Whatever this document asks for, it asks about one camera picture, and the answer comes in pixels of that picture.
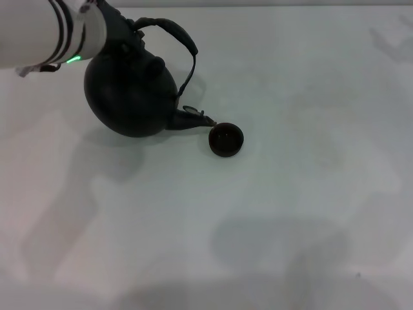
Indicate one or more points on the small dark teacup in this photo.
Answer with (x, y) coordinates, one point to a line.
(226, 139)

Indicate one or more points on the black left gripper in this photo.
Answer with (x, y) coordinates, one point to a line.
(117, 29)

